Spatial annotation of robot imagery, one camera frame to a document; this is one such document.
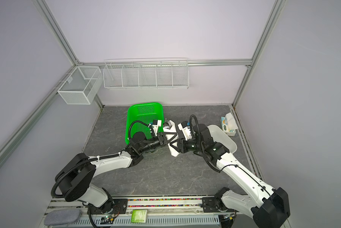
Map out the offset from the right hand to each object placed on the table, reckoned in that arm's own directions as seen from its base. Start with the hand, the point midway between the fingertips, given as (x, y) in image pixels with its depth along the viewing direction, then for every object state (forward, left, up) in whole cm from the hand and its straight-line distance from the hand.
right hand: (172, 144), depth 72 cm
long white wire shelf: (+60, +21, +4) cm, 63 cm away
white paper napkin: (+7, 0, +4) cm, 8 cm away
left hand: (+2, -3, +3) cm, 5 cm away
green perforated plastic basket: (+38, +22, -17) cm, 47 cm away
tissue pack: (+25, -39, -16) cm, 49 cm away
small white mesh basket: (+46, +66, +4) cm, 80 cm away
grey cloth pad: (-29, +55, -20) cm, 66 cm away
